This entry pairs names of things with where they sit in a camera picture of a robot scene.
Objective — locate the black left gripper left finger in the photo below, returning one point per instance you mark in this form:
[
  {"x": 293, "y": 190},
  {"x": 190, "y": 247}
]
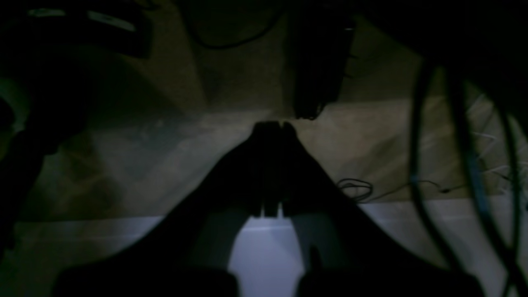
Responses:
[{"x": 186, "y": 253}]

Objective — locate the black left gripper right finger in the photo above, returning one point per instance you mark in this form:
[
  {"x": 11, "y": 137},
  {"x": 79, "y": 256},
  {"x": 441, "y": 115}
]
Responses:
[{"x": 372, "y": 264}]

